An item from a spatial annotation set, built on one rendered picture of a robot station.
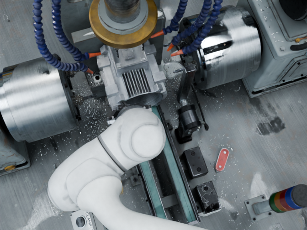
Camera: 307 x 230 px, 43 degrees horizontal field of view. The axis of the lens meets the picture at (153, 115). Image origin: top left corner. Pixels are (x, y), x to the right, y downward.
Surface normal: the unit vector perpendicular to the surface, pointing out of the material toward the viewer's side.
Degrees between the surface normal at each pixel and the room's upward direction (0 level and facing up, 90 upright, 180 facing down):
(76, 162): 26
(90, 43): 90
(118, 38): 0
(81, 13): 90
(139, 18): 0
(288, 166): 0
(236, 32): 9
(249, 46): 36
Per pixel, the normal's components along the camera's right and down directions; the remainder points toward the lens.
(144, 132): 0.14, -0.12
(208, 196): 0.03, -0.30
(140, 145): 0.08, 0.21
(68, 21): 0.31, 0.91
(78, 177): -0.34, -0.40
